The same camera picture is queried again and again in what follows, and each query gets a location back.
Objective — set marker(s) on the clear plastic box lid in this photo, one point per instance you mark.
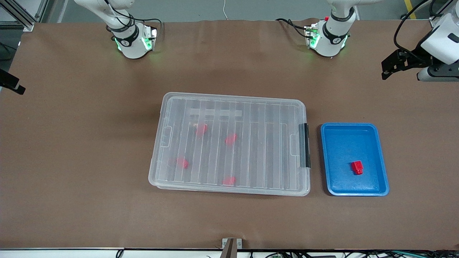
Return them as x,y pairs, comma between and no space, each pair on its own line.
251,161

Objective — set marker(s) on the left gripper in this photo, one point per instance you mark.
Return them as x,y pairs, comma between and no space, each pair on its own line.
415,58

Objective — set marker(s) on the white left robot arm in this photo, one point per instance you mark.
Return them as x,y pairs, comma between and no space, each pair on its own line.
333,36

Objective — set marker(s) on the brown upright bar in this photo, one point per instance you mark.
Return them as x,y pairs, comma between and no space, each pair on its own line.
229,251

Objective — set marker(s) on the red toy block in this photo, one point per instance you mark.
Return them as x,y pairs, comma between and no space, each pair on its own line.
229,181
201,129
357,167
183,163
231,139

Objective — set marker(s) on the clear plastic storage box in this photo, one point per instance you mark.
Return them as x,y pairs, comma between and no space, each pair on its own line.
304,186

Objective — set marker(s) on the grey metal bracket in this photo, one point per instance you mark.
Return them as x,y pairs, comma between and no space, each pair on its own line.
239,243

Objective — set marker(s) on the brown table mat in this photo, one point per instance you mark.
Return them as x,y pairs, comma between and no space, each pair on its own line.
71,161

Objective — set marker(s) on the aluminium frame profile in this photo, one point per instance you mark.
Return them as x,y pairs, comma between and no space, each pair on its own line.
21,14
435,21

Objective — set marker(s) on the blue plastic tray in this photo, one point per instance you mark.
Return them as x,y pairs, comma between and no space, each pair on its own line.
344,143

